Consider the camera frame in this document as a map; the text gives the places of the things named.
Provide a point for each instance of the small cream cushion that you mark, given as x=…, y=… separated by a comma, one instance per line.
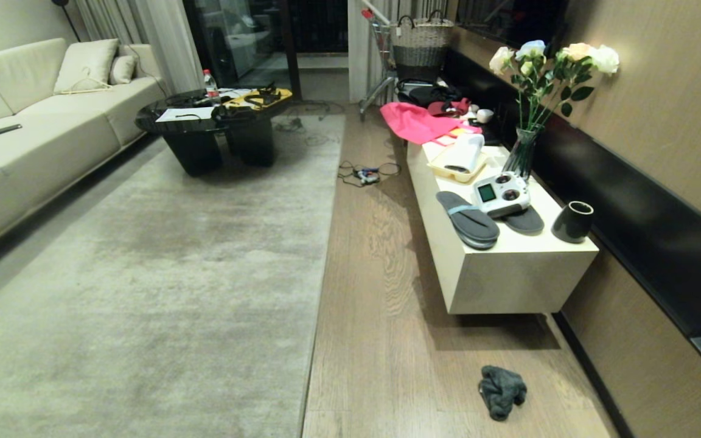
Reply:
x=122, y=69

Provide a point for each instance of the white curtain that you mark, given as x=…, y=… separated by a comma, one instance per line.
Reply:
x=143, y=36

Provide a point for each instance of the black remote control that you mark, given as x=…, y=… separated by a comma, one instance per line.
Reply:
x=3, y=129

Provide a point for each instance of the white paper sheet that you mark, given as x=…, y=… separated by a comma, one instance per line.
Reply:
x=184, y=114

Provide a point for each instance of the white remote controller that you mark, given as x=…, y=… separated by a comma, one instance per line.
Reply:
x=501, y=194

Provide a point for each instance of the woven basket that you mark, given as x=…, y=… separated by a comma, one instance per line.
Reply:
x=421, y=44

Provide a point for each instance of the flower bouquet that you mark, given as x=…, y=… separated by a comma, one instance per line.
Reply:
x=548, y=76

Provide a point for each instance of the pale yellow tray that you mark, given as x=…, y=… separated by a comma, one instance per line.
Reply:
x=457, y=167

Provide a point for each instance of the dark grey cloth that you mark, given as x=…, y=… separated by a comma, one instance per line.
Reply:
x=501, y=390

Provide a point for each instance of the black clothing pile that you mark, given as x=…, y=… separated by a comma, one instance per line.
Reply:
x=432, y=94

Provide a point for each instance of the pink cloth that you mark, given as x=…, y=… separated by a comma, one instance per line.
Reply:
x=417, y=121

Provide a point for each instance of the cream cabinet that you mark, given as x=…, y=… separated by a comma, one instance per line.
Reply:
x=509, y=261

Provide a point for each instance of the grey rug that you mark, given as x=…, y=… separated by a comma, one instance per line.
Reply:
x=143, y=286

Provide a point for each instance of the shopping cart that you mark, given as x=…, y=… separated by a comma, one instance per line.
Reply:
x=381, y=61

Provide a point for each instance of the power strip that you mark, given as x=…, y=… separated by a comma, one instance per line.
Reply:
x=367, y=176

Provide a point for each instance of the cream sofa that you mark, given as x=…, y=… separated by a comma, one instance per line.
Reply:
x=28, y=134

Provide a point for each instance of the large cream cushion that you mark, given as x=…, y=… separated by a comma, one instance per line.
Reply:
x=86, y=64

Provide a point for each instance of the wooden clothes hanger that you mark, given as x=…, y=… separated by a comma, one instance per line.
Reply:
x=86, y=85

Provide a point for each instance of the black coffee table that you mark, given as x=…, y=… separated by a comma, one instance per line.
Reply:
x=216, y=131

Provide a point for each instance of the small white cup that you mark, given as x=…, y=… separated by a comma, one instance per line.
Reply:
x=484, y=115

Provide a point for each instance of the black cup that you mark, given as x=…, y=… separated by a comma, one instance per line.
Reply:
x=572, y=222

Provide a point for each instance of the white rolled towel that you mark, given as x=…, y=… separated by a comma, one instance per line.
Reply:
x=466, y=152

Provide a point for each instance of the black floor lamp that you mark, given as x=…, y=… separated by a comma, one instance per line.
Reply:
x=67, y=18

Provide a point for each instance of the glass vase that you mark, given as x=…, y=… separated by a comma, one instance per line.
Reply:
x=523, y=154

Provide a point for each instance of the plastic water bottle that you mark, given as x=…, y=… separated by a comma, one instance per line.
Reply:
x=210, y=85

